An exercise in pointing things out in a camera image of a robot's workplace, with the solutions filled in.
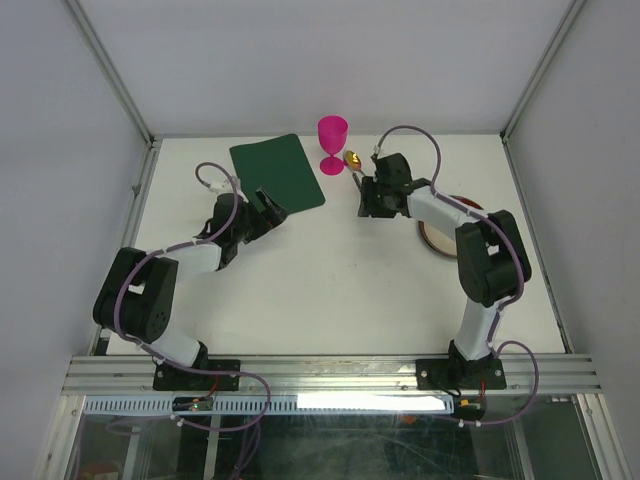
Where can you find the gold bowl spoon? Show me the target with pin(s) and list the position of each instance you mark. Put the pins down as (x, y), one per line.
(354, 164)

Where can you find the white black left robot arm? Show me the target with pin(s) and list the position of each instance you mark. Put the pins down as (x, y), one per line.
(136, 299)

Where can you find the pink plastic goblet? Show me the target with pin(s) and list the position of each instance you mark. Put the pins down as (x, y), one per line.
(332, 135)

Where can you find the aluminium right frame post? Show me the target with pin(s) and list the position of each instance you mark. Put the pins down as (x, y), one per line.
(557, 40)

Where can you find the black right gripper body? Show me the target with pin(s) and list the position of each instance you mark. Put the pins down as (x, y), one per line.
(373, 199)

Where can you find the green placemat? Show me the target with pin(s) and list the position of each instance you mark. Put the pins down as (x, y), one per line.
(280, 167)

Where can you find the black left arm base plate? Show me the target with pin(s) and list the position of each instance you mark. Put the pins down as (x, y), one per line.
(223, 379)

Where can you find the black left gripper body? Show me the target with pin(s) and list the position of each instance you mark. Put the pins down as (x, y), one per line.
(253, 226)

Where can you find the red rimmed cream plate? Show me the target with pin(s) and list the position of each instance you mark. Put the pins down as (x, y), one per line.
(438, 220)

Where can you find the white slotted cable duct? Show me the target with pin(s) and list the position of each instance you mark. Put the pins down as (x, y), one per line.
(305, 403)

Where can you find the aluminium left frame post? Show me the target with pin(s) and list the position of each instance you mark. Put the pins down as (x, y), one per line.
(88, 32)

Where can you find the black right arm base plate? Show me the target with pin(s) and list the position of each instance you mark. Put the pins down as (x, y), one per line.
(453, 375)

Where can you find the aluminium front rail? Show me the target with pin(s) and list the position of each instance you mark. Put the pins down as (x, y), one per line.
(550, 374)

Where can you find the aluminium frame post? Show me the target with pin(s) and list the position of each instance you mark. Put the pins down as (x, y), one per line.
(88, 32)
(557, 40)

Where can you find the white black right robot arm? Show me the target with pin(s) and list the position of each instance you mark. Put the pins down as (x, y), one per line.
(492, 263)

